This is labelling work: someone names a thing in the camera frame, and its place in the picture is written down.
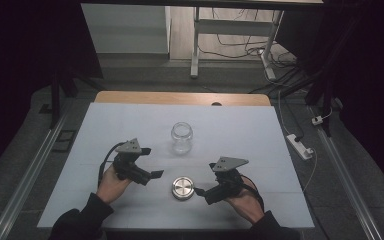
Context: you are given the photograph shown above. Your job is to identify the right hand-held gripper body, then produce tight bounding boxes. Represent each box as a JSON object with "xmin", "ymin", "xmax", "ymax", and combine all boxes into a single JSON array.
[{"xmin": 205, "ymin": 157, "xmax": 250, "ymax": 205}]

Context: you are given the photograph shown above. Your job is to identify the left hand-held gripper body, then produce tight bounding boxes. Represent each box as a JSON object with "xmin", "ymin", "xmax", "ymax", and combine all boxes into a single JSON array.
[{"xmin": 113, "ymin": 138, "xmax": 152, "ymax": 187}]

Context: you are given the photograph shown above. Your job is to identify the silver metal jar lid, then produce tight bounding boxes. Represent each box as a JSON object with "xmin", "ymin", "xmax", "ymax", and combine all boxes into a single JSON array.
[{"xmin": 171, "ymin": 176, "xmax": 196, "ymax": 201}]

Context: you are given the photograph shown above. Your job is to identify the clear glass jar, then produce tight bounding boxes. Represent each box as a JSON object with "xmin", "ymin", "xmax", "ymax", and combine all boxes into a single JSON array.
[{"xmin": 170, "ymin": 121, "xmax": 194, "ymax": 156}]

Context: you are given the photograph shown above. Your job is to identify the person's right hand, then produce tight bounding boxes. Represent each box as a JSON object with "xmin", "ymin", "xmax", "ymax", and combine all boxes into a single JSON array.
[{"xmin": 226, "ymin": 176, "xmax": 264, "ymax": 224}]

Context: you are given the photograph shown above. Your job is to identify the person's left hand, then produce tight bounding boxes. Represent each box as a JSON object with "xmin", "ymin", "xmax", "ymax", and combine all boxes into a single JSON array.
[{"xmin": 96, "ymin": 164, "xmax": 133, "ymax": 205}]

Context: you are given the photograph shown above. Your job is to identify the white foam board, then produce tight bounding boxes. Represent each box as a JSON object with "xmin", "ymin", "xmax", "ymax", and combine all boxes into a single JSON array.
[{"xmin": 37, "ymin": 102, "xmax": 315, "ymax": 230}]

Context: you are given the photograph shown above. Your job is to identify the wooden table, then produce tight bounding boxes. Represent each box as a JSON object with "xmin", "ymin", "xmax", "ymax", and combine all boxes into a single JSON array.
[{"xmin": 94, "ymin": 90, "xmax": 272, "ymax": 107}]

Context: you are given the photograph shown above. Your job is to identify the white power strip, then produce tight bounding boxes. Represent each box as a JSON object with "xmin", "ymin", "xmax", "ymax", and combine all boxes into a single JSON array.
[{"xmin": 286, "ymin": 133, "xmax": 315, "ymax": 161}]

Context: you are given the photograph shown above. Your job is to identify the black stand legs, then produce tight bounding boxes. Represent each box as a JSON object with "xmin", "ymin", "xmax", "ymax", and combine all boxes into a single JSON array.
[{"xmin": 48, "ymin": 66, "xmax": 98, "ymax": 130}]

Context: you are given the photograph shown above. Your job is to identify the black curtain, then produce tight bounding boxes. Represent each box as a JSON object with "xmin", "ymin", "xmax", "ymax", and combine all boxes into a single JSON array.
[
  {"xmin": 275, "ymin": 0, "xmax": 384, "ymax": 193},
  {"xmin": 0, "ymin": 0, "xmax": 105, "ymax": 183}
]

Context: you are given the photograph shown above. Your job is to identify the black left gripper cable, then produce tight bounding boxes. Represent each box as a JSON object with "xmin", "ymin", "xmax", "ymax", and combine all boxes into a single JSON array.
[{"xmin": 97, "ymin": 142, "xmax": 127, "ymax": 188}]

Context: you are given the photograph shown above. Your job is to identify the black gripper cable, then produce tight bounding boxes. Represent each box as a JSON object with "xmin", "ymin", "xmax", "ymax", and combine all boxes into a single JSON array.
[
  {"xmin": 97, "ymin": 142, "xmax": 127, "ymax": 188},
  {"xmin": 243, "ymin": 174, "xmax": 265, "ymax": 212}
]

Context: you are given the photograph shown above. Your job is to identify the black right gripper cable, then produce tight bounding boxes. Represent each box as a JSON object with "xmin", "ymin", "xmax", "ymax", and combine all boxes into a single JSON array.
[{"xmin": 243, "ymin": 174, "xmax": 265, "ymax": 212}]

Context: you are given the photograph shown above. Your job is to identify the thin white cable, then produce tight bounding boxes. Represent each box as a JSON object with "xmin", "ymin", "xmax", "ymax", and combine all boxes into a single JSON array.
[{"xmin": 277, "ymin": 90, "xmax": 319, "ymax": 194}]

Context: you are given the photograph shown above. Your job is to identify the aluminium rail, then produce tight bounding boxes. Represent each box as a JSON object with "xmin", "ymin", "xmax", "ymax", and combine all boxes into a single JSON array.
[
  {"xmin": 307, "ymin": 105, "xmax": 384, "ymax": 240},
  {"xmin": 0, "ymin": 99, "xmax": 75, "ymax": 240}
]

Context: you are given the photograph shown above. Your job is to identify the black floor cables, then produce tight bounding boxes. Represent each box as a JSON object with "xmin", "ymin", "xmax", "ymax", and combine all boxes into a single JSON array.
[{"xmin": 198, "ymin": 8, "xmax": 309, "ymax": 96}]

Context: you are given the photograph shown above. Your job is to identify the white desk frame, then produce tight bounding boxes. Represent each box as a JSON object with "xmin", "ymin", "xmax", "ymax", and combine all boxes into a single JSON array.
[{"xmin": 189, "ymin": 6, "xmax": 285, "ymax": 81}]

